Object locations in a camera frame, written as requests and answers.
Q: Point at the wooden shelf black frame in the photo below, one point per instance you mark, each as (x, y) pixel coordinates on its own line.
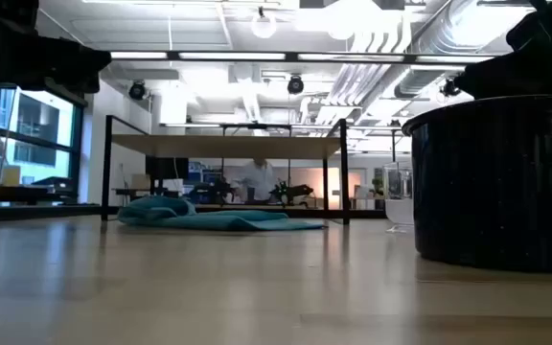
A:
(228, 147)

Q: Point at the green potted plant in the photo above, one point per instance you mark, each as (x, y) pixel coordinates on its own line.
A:
(378, 189)

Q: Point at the yellow box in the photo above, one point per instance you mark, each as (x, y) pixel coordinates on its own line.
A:
(11, 176)

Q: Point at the blue storage boxes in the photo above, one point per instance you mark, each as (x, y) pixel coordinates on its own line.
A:
(204, 170)

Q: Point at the clear glass cup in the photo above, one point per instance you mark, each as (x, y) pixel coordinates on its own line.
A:
(398, 211)

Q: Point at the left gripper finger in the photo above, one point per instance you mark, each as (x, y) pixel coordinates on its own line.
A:
(75, 49)
(75, 62)

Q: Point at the black background robot arm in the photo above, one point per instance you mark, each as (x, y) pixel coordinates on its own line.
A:
(216, 191)
(290, 191)

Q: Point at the black background rig frame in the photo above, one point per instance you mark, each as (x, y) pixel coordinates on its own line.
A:
(394, 144)

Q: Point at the black computer monitor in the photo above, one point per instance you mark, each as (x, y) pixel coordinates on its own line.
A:
(166, 167)

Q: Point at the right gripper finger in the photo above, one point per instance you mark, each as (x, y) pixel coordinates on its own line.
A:
(489, 67)
(489, 88)

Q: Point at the dark background desk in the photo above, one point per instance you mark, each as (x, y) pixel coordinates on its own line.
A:
(51, 184)

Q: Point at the black speckled enamel mug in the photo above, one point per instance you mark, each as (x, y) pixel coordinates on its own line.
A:
(496, 191)

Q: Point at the long ceiling light bar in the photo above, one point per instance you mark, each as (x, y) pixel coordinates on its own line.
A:
(233, 56)

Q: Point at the window with black frame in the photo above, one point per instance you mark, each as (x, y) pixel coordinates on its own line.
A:
(41, 120)

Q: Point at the black table frame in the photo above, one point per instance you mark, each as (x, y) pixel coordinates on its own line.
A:
(41, 211)

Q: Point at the person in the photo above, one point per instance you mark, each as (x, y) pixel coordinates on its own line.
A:
(257, 179)

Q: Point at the teal cloth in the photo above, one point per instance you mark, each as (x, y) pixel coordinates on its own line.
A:
(209, 221)

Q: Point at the round white ceiling lamp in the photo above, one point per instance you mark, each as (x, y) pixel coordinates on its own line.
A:
(264, 26)

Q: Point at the black ceiling camera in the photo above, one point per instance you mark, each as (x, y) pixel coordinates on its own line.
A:
(448, 88)
(137, 90)
(295, 85)

